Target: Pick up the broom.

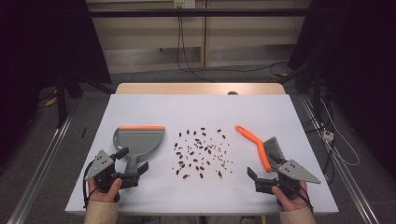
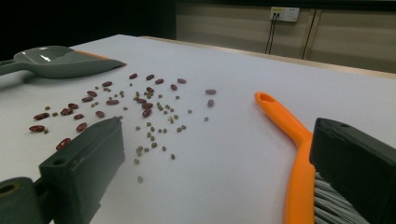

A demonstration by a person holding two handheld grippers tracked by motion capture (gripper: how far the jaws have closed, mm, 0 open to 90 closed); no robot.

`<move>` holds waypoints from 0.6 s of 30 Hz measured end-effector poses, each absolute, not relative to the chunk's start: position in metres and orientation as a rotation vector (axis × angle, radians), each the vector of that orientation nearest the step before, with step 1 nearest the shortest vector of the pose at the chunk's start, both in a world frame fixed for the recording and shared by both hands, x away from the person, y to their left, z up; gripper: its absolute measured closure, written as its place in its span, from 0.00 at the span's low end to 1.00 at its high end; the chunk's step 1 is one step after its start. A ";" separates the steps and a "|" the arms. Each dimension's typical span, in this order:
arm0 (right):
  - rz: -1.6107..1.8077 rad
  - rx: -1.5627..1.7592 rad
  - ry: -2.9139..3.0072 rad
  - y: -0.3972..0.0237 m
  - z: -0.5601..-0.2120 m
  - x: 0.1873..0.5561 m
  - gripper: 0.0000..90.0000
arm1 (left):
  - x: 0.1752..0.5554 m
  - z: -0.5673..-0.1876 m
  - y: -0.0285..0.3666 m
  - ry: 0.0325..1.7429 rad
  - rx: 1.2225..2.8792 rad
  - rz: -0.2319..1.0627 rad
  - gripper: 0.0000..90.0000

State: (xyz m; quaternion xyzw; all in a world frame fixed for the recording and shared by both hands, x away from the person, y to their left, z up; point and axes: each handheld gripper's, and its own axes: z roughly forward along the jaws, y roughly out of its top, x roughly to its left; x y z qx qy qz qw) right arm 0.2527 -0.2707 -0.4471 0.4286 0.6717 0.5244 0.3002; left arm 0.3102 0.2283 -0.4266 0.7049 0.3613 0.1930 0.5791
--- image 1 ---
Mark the aluminium floor rail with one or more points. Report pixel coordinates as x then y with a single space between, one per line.
40 174
348 183

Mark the black metal stand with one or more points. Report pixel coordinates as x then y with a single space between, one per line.
317 90
60 99

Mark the white table mat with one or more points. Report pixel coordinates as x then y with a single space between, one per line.
199 109

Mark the white wall outlet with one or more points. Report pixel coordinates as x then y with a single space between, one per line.
184 3

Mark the wooden table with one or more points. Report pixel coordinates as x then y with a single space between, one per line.
186 88

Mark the person's left hand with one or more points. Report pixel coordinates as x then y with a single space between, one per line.
106 195

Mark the grey dustpan with orange edge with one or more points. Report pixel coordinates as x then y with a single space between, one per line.
140 140

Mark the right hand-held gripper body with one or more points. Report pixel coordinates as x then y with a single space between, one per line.
295 172

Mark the white power adapter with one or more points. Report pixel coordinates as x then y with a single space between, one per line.
328 136

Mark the red beans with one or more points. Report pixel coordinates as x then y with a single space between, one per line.
201 175

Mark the dark curtain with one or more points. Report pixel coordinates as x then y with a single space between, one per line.
358 46
37 46

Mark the person's right hand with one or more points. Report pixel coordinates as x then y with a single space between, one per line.
292 203

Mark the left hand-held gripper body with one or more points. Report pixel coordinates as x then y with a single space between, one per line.
99 165

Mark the yellow tape strip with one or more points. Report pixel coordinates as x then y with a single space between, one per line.
50 101

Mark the orange brush with grey bristles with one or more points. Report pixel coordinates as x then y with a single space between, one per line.
255 141

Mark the round table grommet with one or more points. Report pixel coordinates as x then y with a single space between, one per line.
232 93

